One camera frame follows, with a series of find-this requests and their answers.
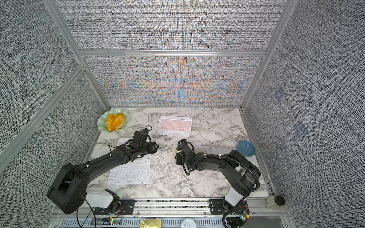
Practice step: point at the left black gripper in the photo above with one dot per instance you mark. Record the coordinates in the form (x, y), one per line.
(153, 148)

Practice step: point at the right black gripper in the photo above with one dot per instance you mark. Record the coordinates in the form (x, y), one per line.
(177, 157)

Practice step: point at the white keyboard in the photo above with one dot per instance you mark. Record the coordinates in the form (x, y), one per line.
(137, 172)

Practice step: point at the pink keyboard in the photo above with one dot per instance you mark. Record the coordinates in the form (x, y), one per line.
(123, 142)
(174, 125)

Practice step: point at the yellow keyboard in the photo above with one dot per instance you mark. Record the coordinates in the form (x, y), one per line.
(197, 149)

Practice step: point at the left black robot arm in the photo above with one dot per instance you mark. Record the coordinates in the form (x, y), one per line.
(68, 190)

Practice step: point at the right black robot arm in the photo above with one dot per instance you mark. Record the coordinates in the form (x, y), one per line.
(240, 173)

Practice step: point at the orange croissant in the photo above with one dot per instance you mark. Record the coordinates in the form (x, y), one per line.
(114, 122)

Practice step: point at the green leaf-shaped plate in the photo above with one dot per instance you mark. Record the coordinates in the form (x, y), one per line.
(101, 123)

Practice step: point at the blue bowl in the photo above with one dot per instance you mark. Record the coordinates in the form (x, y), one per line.
(246, 148)

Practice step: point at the white round container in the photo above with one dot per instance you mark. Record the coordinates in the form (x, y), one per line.
(188, 223)

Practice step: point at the gold tin can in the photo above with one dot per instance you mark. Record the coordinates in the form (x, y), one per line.
(151, 223)

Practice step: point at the glass jar black lid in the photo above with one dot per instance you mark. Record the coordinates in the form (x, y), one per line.
(275, 202)

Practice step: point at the aluminium mounting rail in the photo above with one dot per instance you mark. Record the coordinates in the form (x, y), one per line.
(196, 207)

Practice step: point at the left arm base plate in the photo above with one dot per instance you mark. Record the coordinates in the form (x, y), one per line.
(117, 207)

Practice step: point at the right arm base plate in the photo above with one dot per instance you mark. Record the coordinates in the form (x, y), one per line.
(220, 206)

